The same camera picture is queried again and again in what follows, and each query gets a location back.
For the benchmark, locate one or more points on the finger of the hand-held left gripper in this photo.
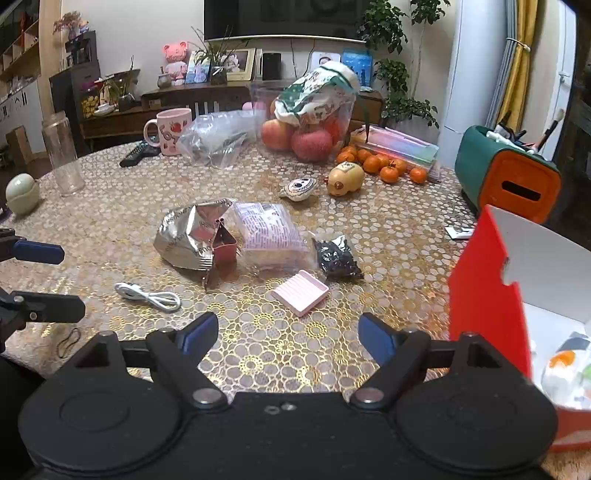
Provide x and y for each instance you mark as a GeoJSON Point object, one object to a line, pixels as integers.
{"type": "Point", "coordinates": [51, 307]}
{"type": "Point", "coordinates": [39, 251]}

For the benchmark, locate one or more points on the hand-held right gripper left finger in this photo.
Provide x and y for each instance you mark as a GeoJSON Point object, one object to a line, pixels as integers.
{"type": "Point", "coordinates": [202, 331]}

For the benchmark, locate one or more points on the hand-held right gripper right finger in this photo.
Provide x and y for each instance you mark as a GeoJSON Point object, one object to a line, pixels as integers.
{"type": "Point", "coordinates": [375, 334]}

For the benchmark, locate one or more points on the maroon pouch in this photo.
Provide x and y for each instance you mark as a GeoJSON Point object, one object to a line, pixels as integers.
{"type": "Point", "coordinates": [225, 249]}

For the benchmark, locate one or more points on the brown foil packet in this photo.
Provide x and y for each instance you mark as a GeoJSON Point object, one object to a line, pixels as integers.
{"type": "Point", "coordinates": [180, 240]}

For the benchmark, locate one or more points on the red and white cardboard box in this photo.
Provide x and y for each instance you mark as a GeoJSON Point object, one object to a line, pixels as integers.
{"type": "Point", "coordinates": [485, 295]}

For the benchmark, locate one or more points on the clear packet with pink print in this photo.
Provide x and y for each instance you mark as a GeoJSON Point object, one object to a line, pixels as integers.
{"type": "Point", "coordinates": [268, 230]}

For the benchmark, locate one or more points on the gold floral tablecloth desktop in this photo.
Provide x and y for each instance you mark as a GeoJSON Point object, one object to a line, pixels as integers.
{"type": "Point", "coordinates": [138, 194]}

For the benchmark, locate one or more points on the black rubber band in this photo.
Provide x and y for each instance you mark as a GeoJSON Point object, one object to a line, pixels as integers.
{"type": "Point", "coordinates": [58, 350]}

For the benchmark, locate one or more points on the pale green round container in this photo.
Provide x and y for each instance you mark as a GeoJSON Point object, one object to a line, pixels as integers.
{"type": "Point", "coordinates": [23, 194]}

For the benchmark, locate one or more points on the clear packet of black beans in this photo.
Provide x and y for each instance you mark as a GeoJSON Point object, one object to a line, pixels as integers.
{"type": "Point", "coordinates": [334, 258]}

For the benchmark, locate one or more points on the pink square ribbed dish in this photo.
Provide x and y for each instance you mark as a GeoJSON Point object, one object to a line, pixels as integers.
{"type": "Point", "coordinates": [300, 290]}

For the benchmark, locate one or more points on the clear glass jar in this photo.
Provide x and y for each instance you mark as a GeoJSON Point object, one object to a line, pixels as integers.
{"type": "Point", "coordinates": [64, 161]}

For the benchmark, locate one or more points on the brown cardboard carton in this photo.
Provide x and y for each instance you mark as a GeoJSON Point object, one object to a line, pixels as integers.
{"type": "Point", "coordinates": [18, 143]}

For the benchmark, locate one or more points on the small white card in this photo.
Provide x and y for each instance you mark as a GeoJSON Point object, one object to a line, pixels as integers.
{"type": "Point", "coordinates": [457, 232]}

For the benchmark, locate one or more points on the black remote control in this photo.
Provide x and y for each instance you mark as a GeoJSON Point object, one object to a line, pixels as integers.
{"type": "Point", "coordinates": [134, 157]}

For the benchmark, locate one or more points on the wooden sideboard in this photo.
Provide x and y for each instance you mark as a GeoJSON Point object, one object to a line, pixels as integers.
{"type": "Point", "coordinates": [115, 122]}

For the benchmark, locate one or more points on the yellow fruit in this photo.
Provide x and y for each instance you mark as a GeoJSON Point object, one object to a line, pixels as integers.
{"type": "Point", "coordinates": [346, 177]}

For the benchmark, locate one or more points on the black cabinet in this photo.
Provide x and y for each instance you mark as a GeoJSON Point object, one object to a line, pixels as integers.
{"type": "Point", "coordinates": [69, 92]}

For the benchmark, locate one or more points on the small painted ceramic figure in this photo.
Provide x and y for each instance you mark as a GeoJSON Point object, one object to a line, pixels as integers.
{"type": "Point", "coordinates": [300, 189]}

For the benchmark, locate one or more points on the pile of tangerines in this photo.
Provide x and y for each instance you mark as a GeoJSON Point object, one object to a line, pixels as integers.
{"type": "Point", "coordinates": [371, 164]}

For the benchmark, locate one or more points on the small potted plant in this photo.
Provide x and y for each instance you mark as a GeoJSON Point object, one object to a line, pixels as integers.
{"type": "Point", "coordinates": [122, 94]}

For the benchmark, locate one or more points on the pink strawberry mug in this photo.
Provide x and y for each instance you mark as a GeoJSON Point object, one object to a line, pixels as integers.
{"type": "Point", "coordinates": [175, 129]}

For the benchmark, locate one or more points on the white packet orange green print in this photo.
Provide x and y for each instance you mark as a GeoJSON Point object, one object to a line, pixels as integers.
{"type": "Point", "coordinates": [561, 369]}

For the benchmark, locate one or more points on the pastel translucent pencil case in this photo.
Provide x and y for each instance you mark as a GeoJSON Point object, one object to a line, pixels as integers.
{"type": "Point", "coordinates": [401, 145]}

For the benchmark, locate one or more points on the clear plastic bags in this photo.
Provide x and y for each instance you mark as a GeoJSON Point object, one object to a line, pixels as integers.
{"type": "Point", "coordinates": [212, 134]}

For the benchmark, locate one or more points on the red apple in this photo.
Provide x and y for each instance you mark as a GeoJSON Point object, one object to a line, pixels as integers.
{"type": "Point", "coordinates": [311, 144]}
{"type": "Point", "coordinates": [277, 134]}

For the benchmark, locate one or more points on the green and orange tissue box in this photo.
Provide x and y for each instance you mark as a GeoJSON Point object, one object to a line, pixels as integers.
{"type": "Point", "coordinates": [517, 184]}

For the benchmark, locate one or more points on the small green pot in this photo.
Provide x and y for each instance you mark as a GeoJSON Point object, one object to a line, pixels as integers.
{"type": "Point", "coordinates": [162, 81]}

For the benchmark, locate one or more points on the pink flowers in vase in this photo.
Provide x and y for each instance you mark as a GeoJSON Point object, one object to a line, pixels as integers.
{"type": "Point", "coordinates": [69, 23]}

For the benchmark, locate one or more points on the pink bear figure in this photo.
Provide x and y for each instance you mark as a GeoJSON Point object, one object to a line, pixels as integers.
{"type": "Point", "coordinates": [175, 60]}

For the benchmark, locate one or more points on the colourful picture card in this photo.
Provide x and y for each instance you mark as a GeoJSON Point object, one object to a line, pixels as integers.
{"type": "Point", "coordinates": [198, 69]}

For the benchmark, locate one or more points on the green and white printed bag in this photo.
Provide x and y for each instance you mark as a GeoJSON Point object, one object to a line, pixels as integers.
{"type": "Point", "coordinates": [318, 92]}

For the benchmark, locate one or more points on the potted grass plant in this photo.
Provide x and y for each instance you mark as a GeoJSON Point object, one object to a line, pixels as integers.
{"type": "Point", "coordinates": [219, 76]}

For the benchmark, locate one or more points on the large green potted plant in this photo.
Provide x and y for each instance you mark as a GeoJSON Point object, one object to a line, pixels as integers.
{"type": "Point", "coordinates": [392, 69]}

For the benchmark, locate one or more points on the blue picture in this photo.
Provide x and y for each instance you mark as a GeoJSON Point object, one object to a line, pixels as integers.
{"type": "Point", "coordinates": [358, 67]}

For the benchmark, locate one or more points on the black speaker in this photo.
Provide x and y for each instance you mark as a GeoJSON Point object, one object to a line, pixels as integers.
{"type": "Point", "coordinates": [271, 65]}

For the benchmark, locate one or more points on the paint brush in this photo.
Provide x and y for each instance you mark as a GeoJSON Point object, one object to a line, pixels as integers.
{"type": "Point", "coordinates": [553, 123]}

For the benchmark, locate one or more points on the white framed photo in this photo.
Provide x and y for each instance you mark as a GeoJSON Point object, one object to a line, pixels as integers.
{"type": "Point", "coordinates": [325, 61]}

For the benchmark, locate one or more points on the white standing air conditioner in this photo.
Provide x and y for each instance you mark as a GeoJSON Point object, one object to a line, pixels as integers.
{"type": "Point", "coordinates": [475, 69]}

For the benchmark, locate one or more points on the yellow curtain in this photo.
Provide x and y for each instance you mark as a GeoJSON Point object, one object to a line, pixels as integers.
{"type": "Point", "coordinates": [526, 69]}

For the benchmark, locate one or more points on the black television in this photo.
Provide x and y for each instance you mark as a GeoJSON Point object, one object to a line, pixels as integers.
{"type": "Point", "coordinates": [277, 18]}

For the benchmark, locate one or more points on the wooden wall shelf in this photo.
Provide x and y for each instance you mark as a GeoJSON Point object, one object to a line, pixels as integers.
{"type": "Point", "coordinates": [27, 50]}

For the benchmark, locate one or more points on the light wooden photo frame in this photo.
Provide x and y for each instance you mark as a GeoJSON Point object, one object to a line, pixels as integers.
{"type": "Point", "coordinates": [238, 62]}

